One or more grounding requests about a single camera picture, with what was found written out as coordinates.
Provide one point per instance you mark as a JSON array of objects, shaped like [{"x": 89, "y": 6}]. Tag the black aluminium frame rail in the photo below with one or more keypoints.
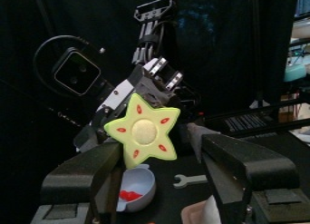
[{"x": 282, "y": 124}]

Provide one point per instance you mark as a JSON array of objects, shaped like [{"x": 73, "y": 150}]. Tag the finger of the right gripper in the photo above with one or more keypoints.
[{"x": 155, "y": 96}]

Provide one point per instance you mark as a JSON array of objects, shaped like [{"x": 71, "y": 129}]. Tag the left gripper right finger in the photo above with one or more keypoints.
[{"x": 250, "y": 167}]

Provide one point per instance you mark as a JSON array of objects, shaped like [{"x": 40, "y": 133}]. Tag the teal plastic container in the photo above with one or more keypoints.
[{"x": 294, "y": 73}]

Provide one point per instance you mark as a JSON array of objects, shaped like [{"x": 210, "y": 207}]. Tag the small silver metal foot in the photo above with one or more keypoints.
[{"x": 258, "y": 104}]

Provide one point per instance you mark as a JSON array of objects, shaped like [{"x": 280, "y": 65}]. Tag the grey toy wrench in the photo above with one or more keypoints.
[{"x": 190, "y": 180}]

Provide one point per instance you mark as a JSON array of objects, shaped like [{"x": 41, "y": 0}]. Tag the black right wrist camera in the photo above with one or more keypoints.
[{"x": 76, "y": 72}]

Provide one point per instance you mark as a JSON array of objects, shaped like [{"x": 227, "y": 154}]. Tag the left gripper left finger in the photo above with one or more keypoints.
[{"x": 76, "y": 176}]

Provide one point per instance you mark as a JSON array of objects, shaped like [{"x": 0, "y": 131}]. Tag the light blue toy bowl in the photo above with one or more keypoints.
[{"x": 136, "y": 182}]

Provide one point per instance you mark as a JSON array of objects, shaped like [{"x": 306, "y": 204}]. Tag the yellow-green starfruit toy slice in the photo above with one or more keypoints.
[{"x": 144, "y": 132}]

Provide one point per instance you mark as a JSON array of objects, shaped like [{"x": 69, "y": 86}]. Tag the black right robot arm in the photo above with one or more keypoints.
[{"x": 155, "y": 10}]

